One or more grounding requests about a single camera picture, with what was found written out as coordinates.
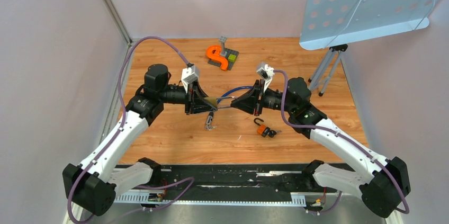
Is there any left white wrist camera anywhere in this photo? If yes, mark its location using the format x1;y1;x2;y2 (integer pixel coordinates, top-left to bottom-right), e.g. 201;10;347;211
181;65;200;93

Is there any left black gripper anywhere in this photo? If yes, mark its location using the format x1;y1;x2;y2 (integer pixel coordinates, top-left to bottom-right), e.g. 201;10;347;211
160;80;218;116

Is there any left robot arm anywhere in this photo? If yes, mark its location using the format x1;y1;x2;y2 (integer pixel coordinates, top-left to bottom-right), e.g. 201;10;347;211
62;64;218;216

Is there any perforated metal music stand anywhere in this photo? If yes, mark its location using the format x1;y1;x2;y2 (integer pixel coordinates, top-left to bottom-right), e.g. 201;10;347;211
299;0;438;91

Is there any blue cable lock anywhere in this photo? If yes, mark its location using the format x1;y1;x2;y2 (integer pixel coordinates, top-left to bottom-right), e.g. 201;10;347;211
205;86;251;131

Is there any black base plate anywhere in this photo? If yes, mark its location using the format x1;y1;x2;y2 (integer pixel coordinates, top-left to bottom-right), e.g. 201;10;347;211
115;164;373;203

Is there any large brass padlock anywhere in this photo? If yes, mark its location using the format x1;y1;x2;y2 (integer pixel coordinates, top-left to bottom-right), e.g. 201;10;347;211
205;96;235;111

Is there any black key bunch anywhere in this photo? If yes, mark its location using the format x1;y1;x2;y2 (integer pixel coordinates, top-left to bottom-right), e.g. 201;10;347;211
267;130;282;138

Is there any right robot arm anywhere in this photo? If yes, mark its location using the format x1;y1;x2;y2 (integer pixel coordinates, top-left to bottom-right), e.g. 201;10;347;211
230;77;411;218

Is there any orange small padlock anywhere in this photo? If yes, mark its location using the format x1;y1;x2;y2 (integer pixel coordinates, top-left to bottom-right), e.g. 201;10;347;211
253;118;271;137

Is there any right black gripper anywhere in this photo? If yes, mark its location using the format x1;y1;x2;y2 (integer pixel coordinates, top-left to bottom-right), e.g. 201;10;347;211
229;80;294;118

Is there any orange S-shaped toy base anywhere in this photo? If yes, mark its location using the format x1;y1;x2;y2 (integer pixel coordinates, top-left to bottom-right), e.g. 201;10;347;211
205;36;239;71

